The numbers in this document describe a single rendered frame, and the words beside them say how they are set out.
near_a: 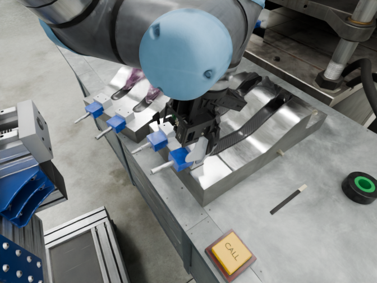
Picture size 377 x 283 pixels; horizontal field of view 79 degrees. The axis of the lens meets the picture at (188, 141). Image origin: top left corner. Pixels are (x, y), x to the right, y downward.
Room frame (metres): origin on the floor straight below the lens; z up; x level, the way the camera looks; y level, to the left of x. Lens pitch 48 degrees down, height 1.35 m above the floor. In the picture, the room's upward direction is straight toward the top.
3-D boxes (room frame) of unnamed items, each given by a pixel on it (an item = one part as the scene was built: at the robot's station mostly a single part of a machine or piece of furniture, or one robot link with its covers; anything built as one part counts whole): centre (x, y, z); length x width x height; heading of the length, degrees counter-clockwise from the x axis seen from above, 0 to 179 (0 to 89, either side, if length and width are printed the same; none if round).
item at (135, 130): (0.76, 0.11, 0.86); 0.50 x 0.26 x 0.11; 142
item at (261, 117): (0.52, -0.15, 0.92); 0.35 x 0.16 x 0.09; 125
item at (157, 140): (0.41, 0.09, 0.89); 0.13 x 0.05 x 0.05; 125
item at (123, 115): (0.51, 0.23, 0.86); 0.13 x 0.05 x 0.05; 142
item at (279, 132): (0.52, -0.16, 0.87); 0.50 x 0.26 x 0.14; 125
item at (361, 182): (0.31, -0.45, 0.82); 0.08 x 0.08 x 0.04
